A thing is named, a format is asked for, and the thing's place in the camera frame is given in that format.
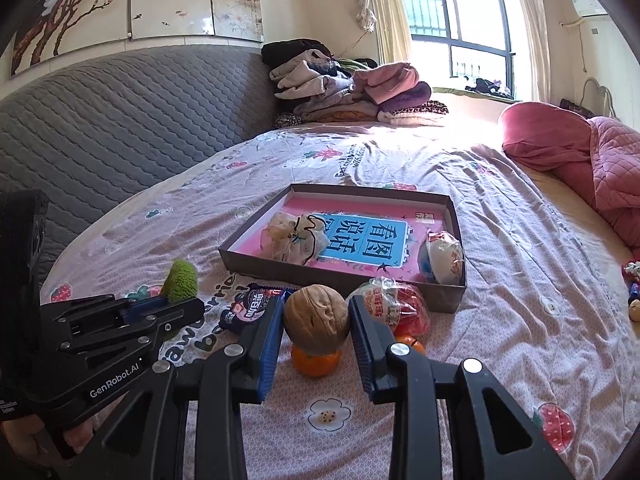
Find mandarin with stem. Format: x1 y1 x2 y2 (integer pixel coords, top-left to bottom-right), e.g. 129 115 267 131
396 334 426 356

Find green fuzzy ring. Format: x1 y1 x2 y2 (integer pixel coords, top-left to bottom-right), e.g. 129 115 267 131
159 258 200 305

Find red white toy egg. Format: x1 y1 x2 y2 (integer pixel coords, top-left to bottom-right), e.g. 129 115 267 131
347 278 431 337

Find larger orange mandarin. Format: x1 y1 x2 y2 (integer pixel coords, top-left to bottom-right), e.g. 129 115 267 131
291 344 342 378

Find blue cookie packet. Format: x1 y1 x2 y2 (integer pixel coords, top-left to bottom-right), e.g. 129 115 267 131
219 283 293 335

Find walnut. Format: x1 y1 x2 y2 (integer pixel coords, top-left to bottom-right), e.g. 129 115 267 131
283 285 349 356

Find left hand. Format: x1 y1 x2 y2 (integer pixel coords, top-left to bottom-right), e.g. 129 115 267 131
1 415 93 460

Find grey quilted headboard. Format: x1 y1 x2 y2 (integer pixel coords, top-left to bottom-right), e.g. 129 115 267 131
1 44 276 278

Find dark cardboard box tray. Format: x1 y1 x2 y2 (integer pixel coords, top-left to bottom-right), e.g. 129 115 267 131
219 183 466 314

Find small colourful doll toy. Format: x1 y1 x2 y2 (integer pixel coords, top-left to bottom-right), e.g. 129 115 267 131
622 261 640 323

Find pink quilted duvet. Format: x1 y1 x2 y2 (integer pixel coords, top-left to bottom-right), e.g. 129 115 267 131
551 117 640 258

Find pink pillow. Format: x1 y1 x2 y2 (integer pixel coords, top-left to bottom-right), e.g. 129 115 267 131
498 102 591 171

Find pile of folded clothes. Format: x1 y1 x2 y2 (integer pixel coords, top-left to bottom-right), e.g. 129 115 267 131
262 39 449 128

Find clothes on window sill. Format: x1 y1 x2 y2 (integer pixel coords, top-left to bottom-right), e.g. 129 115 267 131
464 78 512 100

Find cream curtain right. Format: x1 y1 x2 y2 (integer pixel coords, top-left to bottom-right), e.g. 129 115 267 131
520 0 551 103

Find cream curtain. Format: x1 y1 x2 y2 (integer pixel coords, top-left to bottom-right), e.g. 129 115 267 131
356 0 411 64
520 0 551 103

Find cream curtain left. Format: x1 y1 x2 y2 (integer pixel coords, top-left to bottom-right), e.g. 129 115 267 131
356 0 411 64

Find white air conditioner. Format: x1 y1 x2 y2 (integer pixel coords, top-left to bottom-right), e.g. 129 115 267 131
572 0 608 18

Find floral wall panel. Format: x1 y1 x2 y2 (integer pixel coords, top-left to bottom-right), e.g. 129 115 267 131
11 0 264 74

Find white metal chair frame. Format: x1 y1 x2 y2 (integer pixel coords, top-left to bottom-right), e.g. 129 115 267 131
579 77 617 118

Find window with dark frame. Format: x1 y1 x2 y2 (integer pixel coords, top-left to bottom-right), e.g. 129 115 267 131
402 0 514 101

